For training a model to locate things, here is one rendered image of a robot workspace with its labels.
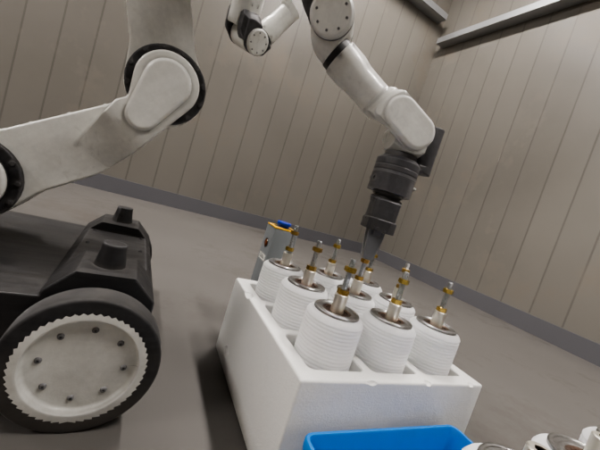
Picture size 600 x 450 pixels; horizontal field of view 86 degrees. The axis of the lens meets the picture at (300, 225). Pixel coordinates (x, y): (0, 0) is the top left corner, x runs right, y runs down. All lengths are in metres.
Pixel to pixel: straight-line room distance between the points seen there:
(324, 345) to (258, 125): 2.69
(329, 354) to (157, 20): 0.65
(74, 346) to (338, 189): 3.12
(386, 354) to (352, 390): 0.10
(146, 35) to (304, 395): 0.66
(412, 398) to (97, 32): 2.90
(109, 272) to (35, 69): 2.52
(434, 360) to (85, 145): 0.74
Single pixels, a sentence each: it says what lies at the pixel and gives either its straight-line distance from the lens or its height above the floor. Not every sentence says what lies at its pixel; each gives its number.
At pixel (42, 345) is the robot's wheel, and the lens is 0.56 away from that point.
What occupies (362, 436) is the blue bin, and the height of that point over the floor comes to 0.11.
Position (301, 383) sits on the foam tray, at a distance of 0.47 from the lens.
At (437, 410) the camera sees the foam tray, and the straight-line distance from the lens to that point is 0.68.
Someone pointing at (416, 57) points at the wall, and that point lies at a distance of 4.14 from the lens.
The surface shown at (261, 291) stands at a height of 0.19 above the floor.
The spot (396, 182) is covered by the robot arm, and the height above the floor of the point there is 0.49.
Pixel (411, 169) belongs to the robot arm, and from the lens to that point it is 0.66.
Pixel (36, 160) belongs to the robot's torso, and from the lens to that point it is 0.72.
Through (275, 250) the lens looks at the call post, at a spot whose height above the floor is 0.25.
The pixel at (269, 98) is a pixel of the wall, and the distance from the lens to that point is 3.13.
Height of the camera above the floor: 0.41
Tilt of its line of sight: 5 degrees down
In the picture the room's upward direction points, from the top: 18 degrees clockwise
